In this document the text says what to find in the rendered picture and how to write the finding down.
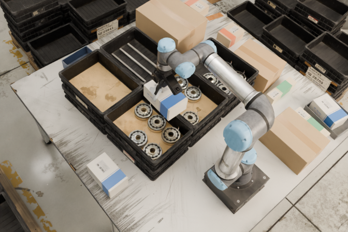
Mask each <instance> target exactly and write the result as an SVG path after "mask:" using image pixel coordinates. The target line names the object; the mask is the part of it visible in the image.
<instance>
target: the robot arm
mask: <svg viewBox="0 0 348 232"><path fill-rule="evenodd" d="M175 47H176V45H175V42H174V40H173V39H171V38H162V39H161V40H160V41H159V42H158V47H157V61H155V65H157V68H156V69H155V70H154V71H152V76H153V77H152V80H153V81H154V82H155V83H156V84H157V83H158V84H157V85H156V86H155V87H150V88H149V90H150V92H151V93H152V95H153V101H155V100H157V98H158V96H159V94H160V93H161V91H162V88H164V87H166V86H168V87H169V88H170V90H171V92H172V93H173V95H177V94H179V93H180V92H182V88H181V86H180V85H179V83H178V81H177V78H176V77H175V76H174V75H173V73H172V72H171V71H172V69H173V70H174V71H175V72H176V74H178V75H179V76H181V77H182V78H184V79H186V78H189V77H190V76H191V75H192V74H193V73H194V71H195V66H197V65H198V64H200V63H202V64H203V65H204V66H205V67H206V68H207V69H208V70H209V71H210V72H211V73H212V74H213V75H214V76H216V77H217V78H218V79H219V80H220V81H221V82H222V83H223V84H224V85H225V86H226V87H227V88H228V89H229V90H230V91H231V92H232V93H233V94H234V95H235V96H236V97H237V98H238V99H239V100H240V101H241V102H242V103H243V104H244V108H245V109H246V111H245V112H244V113H243V114H241V115H240V116H238V117H237V118H236V119H234V120H233V121H231V122H230V123H228V124H227V126H226V127H225V128H224V130H223V137H224V140H225V142H226V144H227V145H226V148H225V150H224V152H223V155H222V157H220V158H219V159H218V160H217V161H216V163H215V165H214V167H213V168H211V169H210V170H209V171H208V173H207V174H208V177H209V179H210V181H211V182H212V183H213V184H214V185H215V186H216V187H217V188H218V189H219V190H222V191H223V190H225V189H226V188H228V187H229V186H230V185H231V184H234V185H245V184H247V183H248V182H249V181H250V179H251V177H252V173H253V171H252V167H253V165H254V163H255V162H256V158H257V153H256V151H255V149H254V148H253V146H254V144H255V143H256V141H257V140H258V139H259V138H260V137H261V136H262V135H264V134H265V133H266V132H268V131H269V130H270V129H271V128H272V126H273V124H274V119H275V116H274V110H273V107H272V104H271V103H270V101H269V99H268V98H267V97H266V96H265V95H264V94H263V93H262V92H257V91H256V90H255V89H254V88H253V87H252V86H251V85H249V84H248V83H247V82H246V81H245V80H244V79H243V78H242V77H241V76H240V75H239V74H238V73H237V72H236V71H235V70H233V69H232V68H231V67H230V66H229V65H228V64H227V63H226V62H225V61H224V60H223V59H222V58H221V57H220V56H219V55H217V54H216V46H215V45H214V43H213V42H212V41H210V40H206V41H204V42H201V43H199V44H198V45H197V46H195V47H193V48H192V49H190V50H188V51H186V52H185V53H183V54H181V53H180V52H179V51H178V50H177V49H176V48H175Z"/></svg>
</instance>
